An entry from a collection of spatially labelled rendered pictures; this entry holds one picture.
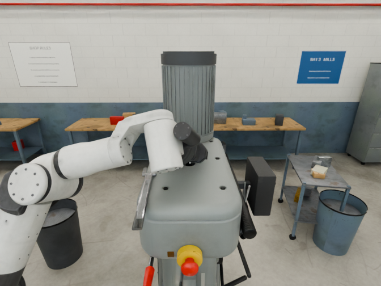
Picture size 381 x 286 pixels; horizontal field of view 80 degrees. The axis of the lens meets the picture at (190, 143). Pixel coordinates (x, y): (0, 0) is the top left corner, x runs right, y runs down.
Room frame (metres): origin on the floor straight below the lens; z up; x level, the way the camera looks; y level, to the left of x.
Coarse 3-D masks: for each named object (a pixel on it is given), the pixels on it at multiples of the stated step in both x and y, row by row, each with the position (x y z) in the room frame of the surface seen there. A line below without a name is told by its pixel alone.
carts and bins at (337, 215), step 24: (312, 168) 2.55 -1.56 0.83; (288, 192) 2.77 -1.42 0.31; (312, 192) 2.77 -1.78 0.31; (336, 192) 2.35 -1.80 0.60; (48, 216) 2.03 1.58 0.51; (72, 216) 1.91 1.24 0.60; (312, 216) 2.26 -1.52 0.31; (336, 216) 1.97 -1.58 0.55; (360, 216) 1.92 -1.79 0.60; (48, 240) 1.74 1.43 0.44; (72, 240) 1.87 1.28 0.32; (336, 240) 1.95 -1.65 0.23; (48, 264) 1.78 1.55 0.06
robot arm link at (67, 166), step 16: (80, 144) 0.43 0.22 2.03; (96, 144) 0.42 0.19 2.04; (32, 160) 0.41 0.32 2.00; (48, 160) 0.40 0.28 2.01; (64, 160) 0.40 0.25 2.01; (80, 160) 0.40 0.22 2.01; (96, 160) 0.40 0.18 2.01; (64, 176) 0.40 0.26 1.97; (80, 176) 0.40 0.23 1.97; (64, 192) 0.40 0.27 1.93
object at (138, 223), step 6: (144, 168) 0.58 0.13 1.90; (144, 174) 0.54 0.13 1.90; (150, 174) 0.54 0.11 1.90; (144, 180) 0.51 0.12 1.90; (150, 180) 0.51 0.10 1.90; (144, 186) 0.48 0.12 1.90; (150, 186) 0.49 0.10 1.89; (144, 192) 0.45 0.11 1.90; (144, 198) 0.43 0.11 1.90; (138, 204) 0.41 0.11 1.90; (144, 204) 0.41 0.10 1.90; (138, 210) 0.39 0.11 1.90; (144, 210) 0.39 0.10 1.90; (138, 216) 0.37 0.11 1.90; (144, 216) 0.37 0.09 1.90; (138, 222) 0.35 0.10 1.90; (132, 228) 0.34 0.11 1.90; (138, 228) 0.34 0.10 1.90
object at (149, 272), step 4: (152, 256) 0.44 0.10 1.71; (152, 260) 0.43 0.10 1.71; (152, 264) 0.42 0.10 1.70; (148, 268) 0.40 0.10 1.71; (152, 268) 0.40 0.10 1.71; (148, 272) 0.39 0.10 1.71; (152, 272) 0.39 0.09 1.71; (144, 276) 0.39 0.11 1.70; (148, 276) 0.38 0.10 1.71; (152, 276) 0.38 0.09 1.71; (144, 280) 0.37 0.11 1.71; (148, 280) 0.37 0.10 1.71; (152, 280) 0.38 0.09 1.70; (144, 284) 0.36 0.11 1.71; (148, 284) 0.36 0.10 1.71
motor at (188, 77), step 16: (176, 64) 0.78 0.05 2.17; (192, 64) 0.77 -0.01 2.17; (208, 64) 0.80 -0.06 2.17; (176, 80) 0.79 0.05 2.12; (192, 80) 0.78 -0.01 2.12; (208, 80) 0.81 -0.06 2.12; (176, 96) 0.79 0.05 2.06; (192, 96) 0.78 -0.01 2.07; (208, 96) 0.81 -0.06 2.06; (176, 112) 0.79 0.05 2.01; (192, 112) 0.78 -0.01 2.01; (208, 112) 0.81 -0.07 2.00; (208, 128) 0.81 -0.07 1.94
